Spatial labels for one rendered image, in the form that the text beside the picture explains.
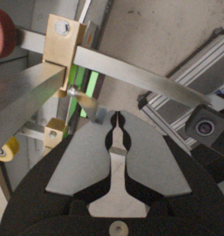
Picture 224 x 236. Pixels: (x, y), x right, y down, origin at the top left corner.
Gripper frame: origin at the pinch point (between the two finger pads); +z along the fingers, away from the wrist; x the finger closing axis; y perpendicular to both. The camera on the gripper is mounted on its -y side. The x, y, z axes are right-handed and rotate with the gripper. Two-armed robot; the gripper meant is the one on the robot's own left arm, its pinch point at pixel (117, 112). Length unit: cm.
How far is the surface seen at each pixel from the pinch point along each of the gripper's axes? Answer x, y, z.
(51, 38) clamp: -10.2, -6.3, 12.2
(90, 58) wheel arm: -4.4, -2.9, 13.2
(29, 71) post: -11.2, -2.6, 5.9
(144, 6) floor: 19, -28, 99
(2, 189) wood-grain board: -40, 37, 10
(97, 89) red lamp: -6.1, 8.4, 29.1
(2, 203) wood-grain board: -48, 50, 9
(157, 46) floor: 31, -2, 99
